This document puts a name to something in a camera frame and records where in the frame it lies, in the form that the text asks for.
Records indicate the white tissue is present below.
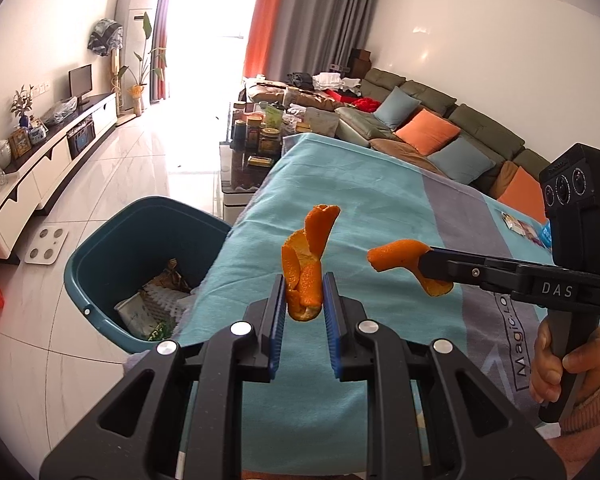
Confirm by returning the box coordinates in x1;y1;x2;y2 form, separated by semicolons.
114;292;153;338

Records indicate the colourful snack wrapper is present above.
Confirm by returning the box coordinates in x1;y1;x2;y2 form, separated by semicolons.
501;211;546;246

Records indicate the large curled orange peel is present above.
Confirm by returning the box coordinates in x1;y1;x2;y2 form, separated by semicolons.
281;204;341;322

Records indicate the white TV cabinet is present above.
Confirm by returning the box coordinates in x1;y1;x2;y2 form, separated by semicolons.
0;91;118;263

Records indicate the green sectional sofa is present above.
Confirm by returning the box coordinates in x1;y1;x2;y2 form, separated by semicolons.
240;67;556;211

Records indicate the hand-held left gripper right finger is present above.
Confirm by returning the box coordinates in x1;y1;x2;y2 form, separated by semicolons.
322;272;567;480

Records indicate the covered standing fan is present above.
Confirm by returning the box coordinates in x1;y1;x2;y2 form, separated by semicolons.
87;18;126;93

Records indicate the clear plastic bag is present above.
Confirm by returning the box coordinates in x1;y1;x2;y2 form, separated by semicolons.
42;97;78;126

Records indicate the window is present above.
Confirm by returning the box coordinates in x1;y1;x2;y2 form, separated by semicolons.
170;0;266;96

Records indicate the dark glass coffee table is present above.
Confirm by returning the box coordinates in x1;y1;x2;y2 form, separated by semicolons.
220;100;291;208

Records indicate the gold foil wrapper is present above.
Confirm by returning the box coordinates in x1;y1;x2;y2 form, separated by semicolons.
152;259;193;293

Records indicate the large blue-grey cushion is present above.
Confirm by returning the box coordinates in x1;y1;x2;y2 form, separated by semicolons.
426;136;496;184

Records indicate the small blue-grey cushion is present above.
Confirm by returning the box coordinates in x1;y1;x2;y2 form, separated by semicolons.
374;86;421;131

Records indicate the plant in blue vase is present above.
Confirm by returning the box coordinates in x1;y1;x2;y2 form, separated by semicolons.
10;85;35;128

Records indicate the tall leafy plant in vase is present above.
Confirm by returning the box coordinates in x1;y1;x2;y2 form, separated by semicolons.
117;12;168;113

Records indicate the brown box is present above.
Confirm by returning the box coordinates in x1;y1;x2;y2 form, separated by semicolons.
349;49;373;75

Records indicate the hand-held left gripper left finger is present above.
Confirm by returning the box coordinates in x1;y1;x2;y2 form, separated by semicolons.
39;274;287;480

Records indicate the small orange peel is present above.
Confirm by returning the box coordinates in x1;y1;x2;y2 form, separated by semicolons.
367;239;454;297

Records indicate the person's right hand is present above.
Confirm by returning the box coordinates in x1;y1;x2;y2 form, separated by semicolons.
529;319;600;406

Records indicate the pile of white clothes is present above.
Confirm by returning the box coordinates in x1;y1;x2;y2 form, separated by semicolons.
312;72;363;92

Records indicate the white floor air conditioner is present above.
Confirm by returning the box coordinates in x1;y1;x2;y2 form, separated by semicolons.
115;0;161;113

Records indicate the red cloth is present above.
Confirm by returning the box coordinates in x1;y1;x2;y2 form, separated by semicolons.
330;90;381;113

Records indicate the orange and grey curtain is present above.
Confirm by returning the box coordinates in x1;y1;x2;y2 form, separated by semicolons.
244;0;381;83

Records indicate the teal and grey blanket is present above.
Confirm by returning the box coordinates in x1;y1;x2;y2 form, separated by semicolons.
125;132;581;480

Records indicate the square orange cushion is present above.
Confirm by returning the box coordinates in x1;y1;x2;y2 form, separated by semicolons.
395;109;462;157

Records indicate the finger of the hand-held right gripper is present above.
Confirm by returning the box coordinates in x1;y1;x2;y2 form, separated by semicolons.
419;246;531;297

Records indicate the small black monitor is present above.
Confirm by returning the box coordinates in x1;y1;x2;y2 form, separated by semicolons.
68;64;94;106

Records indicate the teal plastic bin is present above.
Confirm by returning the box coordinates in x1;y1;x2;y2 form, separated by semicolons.
64;196;233;354

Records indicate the framed picture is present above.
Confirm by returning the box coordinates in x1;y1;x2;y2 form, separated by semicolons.
8;127;31;158

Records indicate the long orange cushion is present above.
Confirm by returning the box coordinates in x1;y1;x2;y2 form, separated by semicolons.
496;166;551;223

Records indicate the grey curtain with orange edge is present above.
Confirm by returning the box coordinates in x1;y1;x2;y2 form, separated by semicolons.
135;0;181;103

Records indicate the white bathroom scale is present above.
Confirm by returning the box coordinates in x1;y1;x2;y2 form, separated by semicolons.
25;227;69;265

